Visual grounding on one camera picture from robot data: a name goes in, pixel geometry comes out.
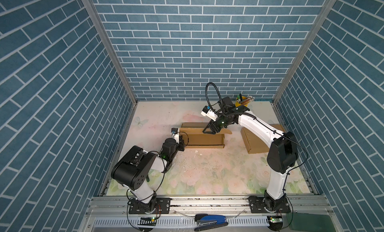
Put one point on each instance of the cardboard sheet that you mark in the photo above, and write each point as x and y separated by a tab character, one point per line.
196	139

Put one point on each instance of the green box at front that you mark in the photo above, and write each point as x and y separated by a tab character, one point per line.
312	223

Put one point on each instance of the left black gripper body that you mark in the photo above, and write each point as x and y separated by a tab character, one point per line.
180	146

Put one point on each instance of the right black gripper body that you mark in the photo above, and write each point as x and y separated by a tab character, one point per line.
220	122

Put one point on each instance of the aluminium front rail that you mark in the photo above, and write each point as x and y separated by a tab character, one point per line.
112	211

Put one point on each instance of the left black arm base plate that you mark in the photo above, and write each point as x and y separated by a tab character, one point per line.
155	206

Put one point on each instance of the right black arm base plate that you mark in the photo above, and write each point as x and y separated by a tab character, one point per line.
259	205

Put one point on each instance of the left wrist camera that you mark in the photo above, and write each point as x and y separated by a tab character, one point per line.
175	134

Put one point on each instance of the cardboard box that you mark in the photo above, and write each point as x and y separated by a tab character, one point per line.
256	136

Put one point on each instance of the pens in cup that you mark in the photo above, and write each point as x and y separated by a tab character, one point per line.
251	98

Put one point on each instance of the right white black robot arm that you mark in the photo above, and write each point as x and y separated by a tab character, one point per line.
283	152

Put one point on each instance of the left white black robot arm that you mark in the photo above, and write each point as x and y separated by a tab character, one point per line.
132	170

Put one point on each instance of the blue black stapler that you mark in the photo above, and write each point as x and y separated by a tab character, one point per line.
207	222

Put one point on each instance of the yellow pen cup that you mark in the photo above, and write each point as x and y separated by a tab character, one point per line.
242	101

